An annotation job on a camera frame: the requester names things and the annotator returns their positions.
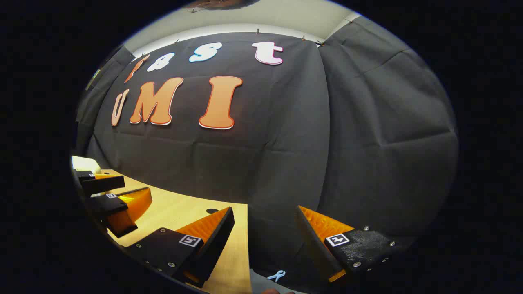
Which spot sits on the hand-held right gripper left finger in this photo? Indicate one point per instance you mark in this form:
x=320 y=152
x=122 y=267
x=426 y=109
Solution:
x=216 y=241

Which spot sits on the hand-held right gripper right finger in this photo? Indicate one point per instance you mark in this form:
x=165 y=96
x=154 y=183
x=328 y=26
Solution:
x=314 y=245

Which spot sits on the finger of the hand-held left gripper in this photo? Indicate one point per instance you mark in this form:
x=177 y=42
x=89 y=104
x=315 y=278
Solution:
x=102 y=185
x=108 y=206

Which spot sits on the pale yellow suitcase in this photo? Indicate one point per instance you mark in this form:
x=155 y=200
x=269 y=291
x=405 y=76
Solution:
x=83 y=163

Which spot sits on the person's grey clothing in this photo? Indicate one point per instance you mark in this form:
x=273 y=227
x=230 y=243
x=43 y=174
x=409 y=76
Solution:
x=259 y=283

